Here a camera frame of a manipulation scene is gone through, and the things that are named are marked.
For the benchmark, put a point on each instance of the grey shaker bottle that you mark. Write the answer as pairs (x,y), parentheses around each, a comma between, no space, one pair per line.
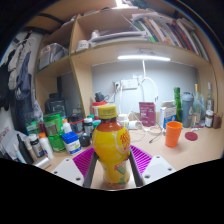
(187,111)

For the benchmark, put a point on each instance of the yellow-capped clear bottle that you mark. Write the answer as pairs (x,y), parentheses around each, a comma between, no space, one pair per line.
(197,100)

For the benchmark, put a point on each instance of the ceiling light tube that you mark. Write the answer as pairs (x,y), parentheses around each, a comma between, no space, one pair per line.
(119,2)

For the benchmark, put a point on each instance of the white and blue carton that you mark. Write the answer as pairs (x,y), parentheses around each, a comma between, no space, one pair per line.
(167,115)

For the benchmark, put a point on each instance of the white wall power outlet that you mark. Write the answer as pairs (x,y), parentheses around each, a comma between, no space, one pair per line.
(129,84)

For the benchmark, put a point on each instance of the clear glass bottle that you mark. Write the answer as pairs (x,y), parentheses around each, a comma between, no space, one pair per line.
(209,98)

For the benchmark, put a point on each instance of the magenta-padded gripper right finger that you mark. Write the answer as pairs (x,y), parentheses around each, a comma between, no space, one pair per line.
(158,168)

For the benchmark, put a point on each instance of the brown mug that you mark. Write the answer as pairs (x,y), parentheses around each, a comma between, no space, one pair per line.
(217,121)

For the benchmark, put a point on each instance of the hanging clothes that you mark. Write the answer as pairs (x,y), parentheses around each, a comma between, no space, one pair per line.
(21,86)

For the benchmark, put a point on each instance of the magenta pouch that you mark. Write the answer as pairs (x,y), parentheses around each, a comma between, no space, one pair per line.
(147,114)

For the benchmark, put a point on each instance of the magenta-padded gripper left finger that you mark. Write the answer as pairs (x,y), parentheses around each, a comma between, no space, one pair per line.
(66,170)

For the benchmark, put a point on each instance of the orange plastic cup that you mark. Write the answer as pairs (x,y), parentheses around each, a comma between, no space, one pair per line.
(173,135)

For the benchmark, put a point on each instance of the black appliance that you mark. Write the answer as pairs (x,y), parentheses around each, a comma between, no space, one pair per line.
(55,105)

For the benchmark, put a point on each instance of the red and white canister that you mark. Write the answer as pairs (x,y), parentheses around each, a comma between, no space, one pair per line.
(96,106)

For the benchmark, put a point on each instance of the green canister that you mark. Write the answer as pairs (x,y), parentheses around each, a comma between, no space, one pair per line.
(53,125)

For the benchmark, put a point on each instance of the yellow drink bottle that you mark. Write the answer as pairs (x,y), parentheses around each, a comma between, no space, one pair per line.
(110,143)

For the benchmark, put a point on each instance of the white light bar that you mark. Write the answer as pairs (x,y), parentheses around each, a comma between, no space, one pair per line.
(143,57)

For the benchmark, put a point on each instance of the dark green glass bottle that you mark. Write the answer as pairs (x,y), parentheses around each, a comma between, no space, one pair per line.
(177,103)

